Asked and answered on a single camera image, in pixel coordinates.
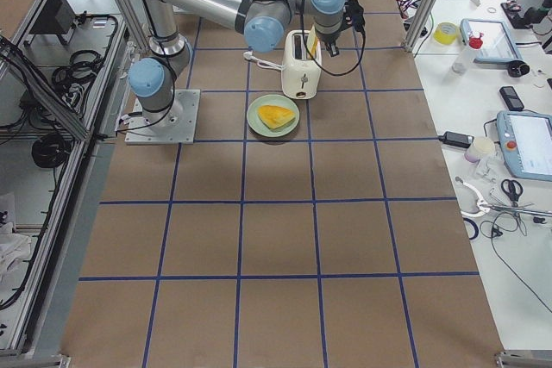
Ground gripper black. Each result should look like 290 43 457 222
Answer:
314 18 342 57

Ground white toaster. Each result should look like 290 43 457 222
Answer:
281 30 322 100

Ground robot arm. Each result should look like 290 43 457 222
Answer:
131 0 347 128

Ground toast slice in toaster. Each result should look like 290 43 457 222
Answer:
305 25 319 59

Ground green plate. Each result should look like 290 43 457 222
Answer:
247 94 300 138

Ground toast slice on plate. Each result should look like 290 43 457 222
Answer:
257 105 296 130

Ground yellow tape roll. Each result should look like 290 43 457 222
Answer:
433 22 459 46

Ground clear bottle red cap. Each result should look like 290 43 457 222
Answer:
451 33 483 74

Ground black power adapter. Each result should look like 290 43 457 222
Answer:
438 131 474 148

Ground blue teach pendant far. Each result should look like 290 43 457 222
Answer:
460 18 522 64

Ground blue teach pendant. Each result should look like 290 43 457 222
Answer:
496 110 551 182
460 18 522 64

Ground white plastic cup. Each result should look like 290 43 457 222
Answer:
464 136 495 163

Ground black remote phone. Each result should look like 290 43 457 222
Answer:
499 86 524 111

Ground black round tape roll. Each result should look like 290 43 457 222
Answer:
507 59 530 78

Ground blue teach pendant near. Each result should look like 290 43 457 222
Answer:
496 110 551 182

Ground black scissors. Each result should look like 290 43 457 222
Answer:
500 178 524 207

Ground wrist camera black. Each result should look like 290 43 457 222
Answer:
344 0 366 34

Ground white toaster power cord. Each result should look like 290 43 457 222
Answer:
243 51 285 72

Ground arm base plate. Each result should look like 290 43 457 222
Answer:
124 89 200 145

